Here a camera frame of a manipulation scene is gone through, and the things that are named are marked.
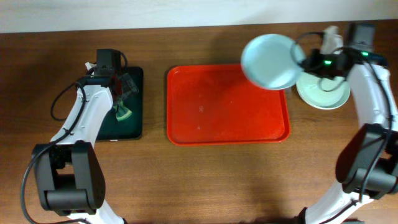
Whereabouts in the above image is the green yellow scrub sponge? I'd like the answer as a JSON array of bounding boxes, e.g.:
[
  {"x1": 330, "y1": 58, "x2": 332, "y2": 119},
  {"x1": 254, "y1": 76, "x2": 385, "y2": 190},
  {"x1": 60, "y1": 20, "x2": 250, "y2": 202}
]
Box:
[{"x1": 113, "y1": 101, "x2": 132, "y2": 121}]

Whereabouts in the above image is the mint green plate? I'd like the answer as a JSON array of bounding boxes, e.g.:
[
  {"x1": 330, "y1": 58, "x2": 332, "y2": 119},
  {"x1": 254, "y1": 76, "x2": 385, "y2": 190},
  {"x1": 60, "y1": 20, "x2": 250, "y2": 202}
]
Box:
[{"x1": 296, "y1": 73, "x2": 351, "y2": 110}]

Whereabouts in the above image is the light blue plate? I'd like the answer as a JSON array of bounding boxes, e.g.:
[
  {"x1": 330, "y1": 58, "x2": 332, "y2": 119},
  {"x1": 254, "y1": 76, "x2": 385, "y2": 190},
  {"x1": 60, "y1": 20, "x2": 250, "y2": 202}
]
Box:
[{"x1": 241, "y1": 34, "x2": 305, "y2": 90}]

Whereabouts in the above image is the cream white plate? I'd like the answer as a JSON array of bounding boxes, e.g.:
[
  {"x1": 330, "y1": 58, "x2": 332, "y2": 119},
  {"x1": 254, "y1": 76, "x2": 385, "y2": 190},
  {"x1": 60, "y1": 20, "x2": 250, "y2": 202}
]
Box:
[{"x1": 296, "y1": 84, "x2": 351, "y2": 110}]

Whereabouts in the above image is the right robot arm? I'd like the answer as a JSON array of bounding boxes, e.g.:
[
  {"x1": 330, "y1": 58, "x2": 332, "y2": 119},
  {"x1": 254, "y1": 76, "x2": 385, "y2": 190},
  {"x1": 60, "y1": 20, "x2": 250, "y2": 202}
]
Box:
[{"x1": 295, "y1": 23, "x2": 397, "y2": 223}]

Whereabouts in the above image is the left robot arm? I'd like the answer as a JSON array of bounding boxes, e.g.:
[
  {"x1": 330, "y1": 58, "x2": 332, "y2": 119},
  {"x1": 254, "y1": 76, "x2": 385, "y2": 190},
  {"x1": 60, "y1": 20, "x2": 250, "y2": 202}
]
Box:
[{"x1": 20, "y1": 49, "x2": 139, "y2": 223}]

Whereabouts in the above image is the black rectangular tray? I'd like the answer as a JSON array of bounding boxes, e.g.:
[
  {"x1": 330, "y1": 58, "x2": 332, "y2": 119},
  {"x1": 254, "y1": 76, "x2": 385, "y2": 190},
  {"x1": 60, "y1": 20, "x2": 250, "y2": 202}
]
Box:
[{"x1": 96, "y1": 67, "x2": 144, "y2": 141}]

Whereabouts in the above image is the red plastic tray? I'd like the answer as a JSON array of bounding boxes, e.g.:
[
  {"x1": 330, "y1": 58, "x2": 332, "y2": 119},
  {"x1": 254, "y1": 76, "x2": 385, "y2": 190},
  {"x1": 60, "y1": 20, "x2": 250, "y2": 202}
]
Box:
[{"x1": 166, "y1": 64, "x2": 291, "y2": 146}]

